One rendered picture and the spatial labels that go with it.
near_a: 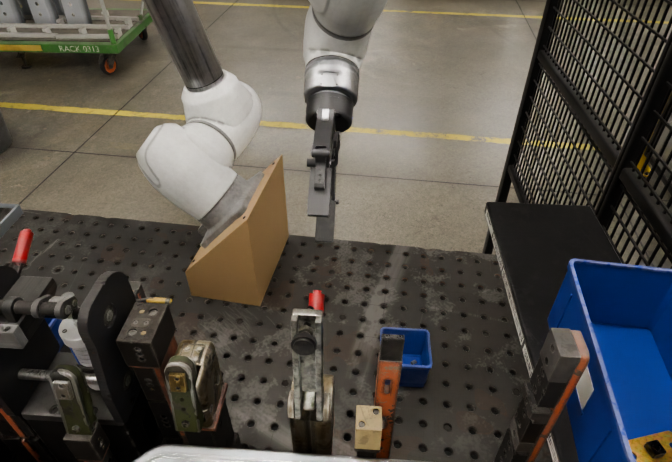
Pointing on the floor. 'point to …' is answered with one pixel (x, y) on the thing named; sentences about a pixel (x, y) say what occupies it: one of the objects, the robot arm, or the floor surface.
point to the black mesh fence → (621, 178)
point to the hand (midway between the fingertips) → (321, 222)
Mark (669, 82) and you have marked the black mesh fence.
